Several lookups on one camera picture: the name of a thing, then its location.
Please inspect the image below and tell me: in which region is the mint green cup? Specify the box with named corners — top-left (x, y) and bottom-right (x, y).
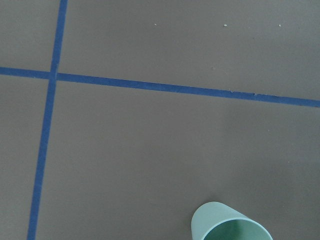
top-left (191, 201), bottom-right (272, 240)

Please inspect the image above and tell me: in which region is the brown paper table cover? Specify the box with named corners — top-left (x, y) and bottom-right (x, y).
top-left (0, 0), bottom-right (320, 240)

